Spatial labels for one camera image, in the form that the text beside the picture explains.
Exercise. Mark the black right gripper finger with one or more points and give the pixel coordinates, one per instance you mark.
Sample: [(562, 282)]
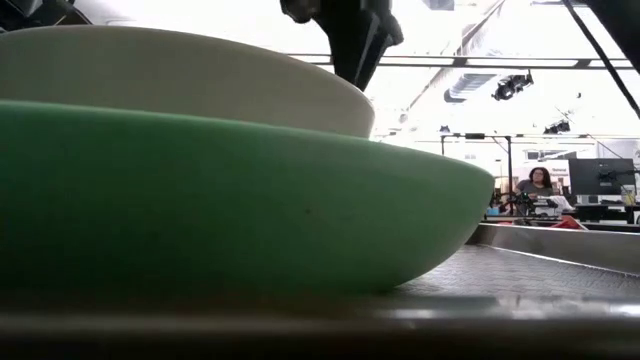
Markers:
[(347, 45), (377, 45)]

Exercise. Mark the silver ventilation duct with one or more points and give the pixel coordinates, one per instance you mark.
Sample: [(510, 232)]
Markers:
[(465, 92)]

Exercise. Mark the beige bowl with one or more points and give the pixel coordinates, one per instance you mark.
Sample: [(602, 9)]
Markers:
[(175, 75)]

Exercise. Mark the red cloth napkin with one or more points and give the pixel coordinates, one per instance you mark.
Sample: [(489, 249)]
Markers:
[(570, 224)]

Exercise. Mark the person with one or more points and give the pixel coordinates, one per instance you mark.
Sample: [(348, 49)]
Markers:
[(537, 181)]

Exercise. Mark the black background gantry frame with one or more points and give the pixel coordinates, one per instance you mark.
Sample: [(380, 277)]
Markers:
[(474, 136)]

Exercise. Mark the dark brown serving tray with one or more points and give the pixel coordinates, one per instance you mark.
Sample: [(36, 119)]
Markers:
[(550, 280)]

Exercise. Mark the dark background desk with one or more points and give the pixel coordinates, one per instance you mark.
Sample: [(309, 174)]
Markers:
[(605, 212)]

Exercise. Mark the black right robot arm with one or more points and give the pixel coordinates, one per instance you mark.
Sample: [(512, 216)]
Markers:
[(620, 25)]

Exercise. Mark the black computer monitor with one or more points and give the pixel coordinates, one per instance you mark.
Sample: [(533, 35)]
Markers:
[(600, 177)]

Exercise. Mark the black ceiling track light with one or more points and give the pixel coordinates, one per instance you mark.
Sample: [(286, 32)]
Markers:
[(557, 127), (512, 86)]

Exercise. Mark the yellow-green cup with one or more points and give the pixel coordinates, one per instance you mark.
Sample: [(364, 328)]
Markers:
[(628, 196)]

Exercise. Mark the green plate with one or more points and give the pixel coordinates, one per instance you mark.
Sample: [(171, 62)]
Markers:
[(225, 200)]

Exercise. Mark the long overhead light bar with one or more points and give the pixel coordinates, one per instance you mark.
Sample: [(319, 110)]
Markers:
[(525, 62)]

